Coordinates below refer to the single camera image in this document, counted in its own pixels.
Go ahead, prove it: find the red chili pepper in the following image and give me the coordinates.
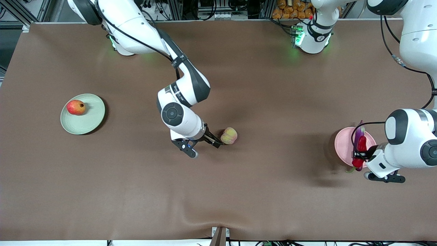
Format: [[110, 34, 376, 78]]
[[346, 136, 367, 173]]

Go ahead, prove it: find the yellow pink peach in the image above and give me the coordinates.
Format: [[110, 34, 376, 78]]
[[221, 127, 238, 145]]

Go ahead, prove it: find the purple eggplant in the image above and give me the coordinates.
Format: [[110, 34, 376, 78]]
[[353, 120, 366, 171]]

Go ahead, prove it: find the red apple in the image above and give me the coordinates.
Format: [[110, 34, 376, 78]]
[[67, 100, 86, 116]]

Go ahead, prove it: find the pink plate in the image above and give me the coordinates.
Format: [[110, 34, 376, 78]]
[[334, 127, 377, 168]]

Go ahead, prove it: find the brown table mat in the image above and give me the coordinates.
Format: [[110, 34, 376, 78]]
[[0, 20, 437, 241]]

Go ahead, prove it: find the pale green plate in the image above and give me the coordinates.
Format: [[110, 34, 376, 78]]
[[60, 94, 105, 135]]

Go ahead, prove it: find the grey electronics box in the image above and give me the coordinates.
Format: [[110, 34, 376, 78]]
[[197, 0, 233, 20]]

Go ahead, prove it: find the white power strip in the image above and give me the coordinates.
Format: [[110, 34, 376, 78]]
[[142, 0, 161, 16]]

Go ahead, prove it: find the orange snack pile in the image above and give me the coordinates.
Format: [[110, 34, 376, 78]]
[[272, 0, 314, 20]]

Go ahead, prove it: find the short black cable loop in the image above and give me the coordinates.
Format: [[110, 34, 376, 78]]
[[351, 121, 387, 152]]

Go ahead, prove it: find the long black cable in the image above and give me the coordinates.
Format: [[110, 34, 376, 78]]
[[97, 0, 181, 81], [380, 14, 437, 109]]

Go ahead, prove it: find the grey metal mount post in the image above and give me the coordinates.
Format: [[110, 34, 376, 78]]
[[209, 227, 230, 246]]

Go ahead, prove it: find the aluminium frame profile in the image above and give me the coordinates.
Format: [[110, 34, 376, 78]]
[[6, 0, 34, 26], [167, 0, 183, 20]]

